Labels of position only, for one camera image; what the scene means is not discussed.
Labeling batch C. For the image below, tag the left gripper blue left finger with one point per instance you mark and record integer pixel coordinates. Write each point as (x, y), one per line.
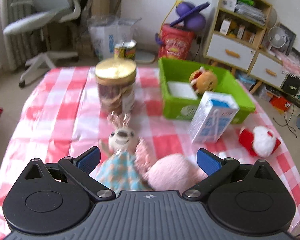
(84, 163)

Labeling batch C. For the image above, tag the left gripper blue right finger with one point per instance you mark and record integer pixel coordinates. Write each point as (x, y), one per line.
(211, 163)

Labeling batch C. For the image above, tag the bunny doll blue dress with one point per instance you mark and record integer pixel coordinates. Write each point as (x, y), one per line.
(118, 171)

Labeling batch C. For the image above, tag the pink fluffy towel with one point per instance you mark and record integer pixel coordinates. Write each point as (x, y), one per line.
(172, 172)

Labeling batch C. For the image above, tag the Santa Claus plush toy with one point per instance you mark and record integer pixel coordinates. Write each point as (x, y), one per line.
(259, 142)

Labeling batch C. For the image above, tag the white sponge block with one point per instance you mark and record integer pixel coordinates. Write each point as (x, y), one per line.
(181, 90)

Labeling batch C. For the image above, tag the hamburger plush toy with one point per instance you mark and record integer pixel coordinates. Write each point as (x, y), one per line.
(203, 80)

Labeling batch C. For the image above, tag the red white checkered tablecloth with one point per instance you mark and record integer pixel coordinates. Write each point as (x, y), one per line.
(63, 117)

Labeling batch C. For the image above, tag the white blue milk carton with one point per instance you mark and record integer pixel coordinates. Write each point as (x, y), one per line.
(213, 115)

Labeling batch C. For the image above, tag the gold lid snack jar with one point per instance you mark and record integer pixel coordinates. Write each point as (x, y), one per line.
(115, 80)

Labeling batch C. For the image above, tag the red box on floor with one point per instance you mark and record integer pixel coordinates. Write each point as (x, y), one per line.
(280, 103)

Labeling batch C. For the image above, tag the low white drawer cabinet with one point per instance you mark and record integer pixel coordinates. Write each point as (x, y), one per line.
(266, 69)

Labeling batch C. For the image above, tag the black yellow tin can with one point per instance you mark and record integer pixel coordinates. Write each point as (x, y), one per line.
(125, 50)

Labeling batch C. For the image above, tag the red chips bucket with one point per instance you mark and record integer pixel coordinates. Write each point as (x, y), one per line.
(174, 42)

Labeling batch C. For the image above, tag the pink lace table cover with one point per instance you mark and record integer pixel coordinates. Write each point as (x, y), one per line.
(290, 67)

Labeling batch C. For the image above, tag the white shopping bag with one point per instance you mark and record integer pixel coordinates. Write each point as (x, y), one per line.
(107, 31)

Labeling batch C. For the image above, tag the tall wooden shelf cabinet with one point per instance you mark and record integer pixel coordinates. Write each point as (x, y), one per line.
(233, 39)

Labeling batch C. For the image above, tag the white desk fan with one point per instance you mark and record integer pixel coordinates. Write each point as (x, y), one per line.
(277, 39)

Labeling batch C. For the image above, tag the purple balance ball toy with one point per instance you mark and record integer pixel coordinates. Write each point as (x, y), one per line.
(190, 15)

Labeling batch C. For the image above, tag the stack of papers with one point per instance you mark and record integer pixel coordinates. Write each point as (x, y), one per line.
(251, 13)

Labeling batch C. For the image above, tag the grey office chair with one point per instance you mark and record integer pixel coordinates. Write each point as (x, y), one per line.
(47, 11)

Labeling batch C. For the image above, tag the framed picture black frame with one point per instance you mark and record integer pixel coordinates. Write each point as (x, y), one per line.
(290, 38)

